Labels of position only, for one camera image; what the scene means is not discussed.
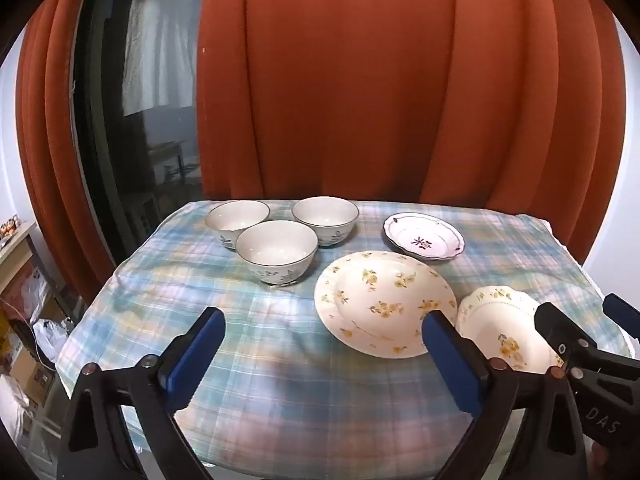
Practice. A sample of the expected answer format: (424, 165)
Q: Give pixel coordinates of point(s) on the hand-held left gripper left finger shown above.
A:
(192, 355)

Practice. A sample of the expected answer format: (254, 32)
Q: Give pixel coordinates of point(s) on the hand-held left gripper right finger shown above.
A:
(450, 360)

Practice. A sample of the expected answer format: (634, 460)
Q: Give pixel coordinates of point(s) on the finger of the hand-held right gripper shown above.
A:
(557, 330)
(622, 312)

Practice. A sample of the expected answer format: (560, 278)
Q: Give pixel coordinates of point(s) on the small scalloped yellow flower plate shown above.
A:
(495, 315)

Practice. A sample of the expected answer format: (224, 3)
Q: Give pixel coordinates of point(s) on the large yellow flower plate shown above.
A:
(380, 300)

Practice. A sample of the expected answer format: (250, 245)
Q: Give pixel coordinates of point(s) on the white plate with red print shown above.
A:
(425, 235)

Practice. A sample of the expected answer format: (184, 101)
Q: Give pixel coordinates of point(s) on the white bowl with blue leaves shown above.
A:
(235, 217)
(325, 215)
(275, 250)

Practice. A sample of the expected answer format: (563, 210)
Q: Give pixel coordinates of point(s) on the plaid tablecloth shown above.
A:
(260, 385)

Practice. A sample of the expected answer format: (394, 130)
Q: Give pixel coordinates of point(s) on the cardboard box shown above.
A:
(30, 375)

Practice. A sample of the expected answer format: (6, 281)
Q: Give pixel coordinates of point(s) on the wooden shelf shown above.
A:
(20, 242)

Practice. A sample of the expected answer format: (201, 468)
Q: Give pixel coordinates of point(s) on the dark glass window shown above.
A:
(150, 135)

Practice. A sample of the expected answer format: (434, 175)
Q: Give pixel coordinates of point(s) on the orange curtain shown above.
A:
(45, 135)
(350, 85)

